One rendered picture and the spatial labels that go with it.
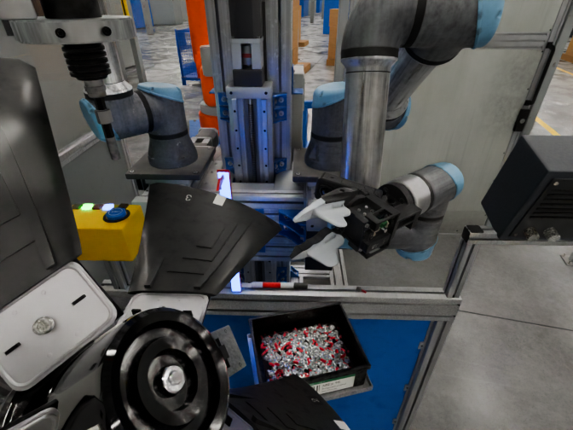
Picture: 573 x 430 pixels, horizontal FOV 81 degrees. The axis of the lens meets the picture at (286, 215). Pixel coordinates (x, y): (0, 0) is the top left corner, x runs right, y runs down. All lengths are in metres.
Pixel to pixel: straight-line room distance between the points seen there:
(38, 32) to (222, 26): 0.91
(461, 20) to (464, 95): 1.66
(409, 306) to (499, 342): 1.24
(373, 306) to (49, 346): 0.71
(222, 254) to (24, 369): 0.23
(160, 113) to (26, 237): 0.74
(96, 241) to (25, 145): 0.46
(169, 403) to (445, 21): 0.61
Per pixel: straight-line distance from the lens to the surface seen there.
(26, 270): 0.34
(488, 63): 2.30
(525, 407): 1.95
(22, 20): 0.27
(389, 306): 0.90
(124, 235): 0.78
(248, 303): 0.88
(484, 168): 2.55
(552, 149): 0.78
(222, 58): 1.15
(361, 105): 0.61
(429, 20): 0.63
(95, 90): 0.28
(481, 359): 2.01
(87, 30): 0.25
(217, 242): 0.48
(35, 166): 0.37
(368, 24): 0.61
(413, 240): 0.69
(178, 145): 1.08
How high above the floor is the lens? 1.47
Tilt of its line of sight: 33 degrees down
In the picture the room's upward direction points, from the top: straight up
